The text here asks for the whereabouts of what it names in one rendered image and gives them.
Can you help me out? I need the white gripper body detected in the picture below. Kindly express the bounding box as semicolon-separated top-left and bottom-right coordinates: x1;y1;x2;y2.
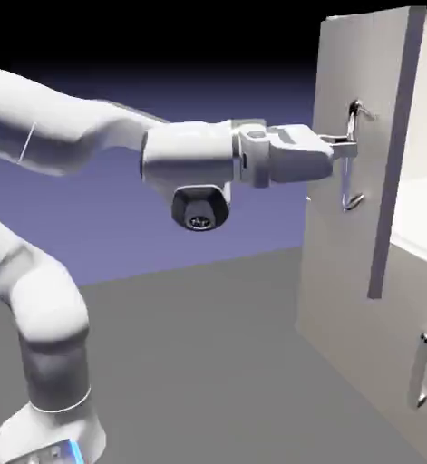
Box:
267;123;336;185

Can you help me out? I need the curved silver door handle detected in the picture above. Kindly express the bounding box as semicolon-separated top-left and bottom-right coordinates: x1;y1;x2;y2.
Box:
340;98;378;214
406;332;427;411

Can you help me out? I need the pale grey cabinet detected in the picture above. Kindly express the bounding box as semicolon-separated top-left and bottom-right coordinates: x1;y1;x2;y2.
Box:
294;5;427;464

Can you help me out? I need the pale grey cabinet door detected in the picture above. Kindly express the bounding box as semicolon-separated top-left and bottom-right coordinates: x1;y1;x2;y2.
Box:
298;5;427;301
294;245;427;464

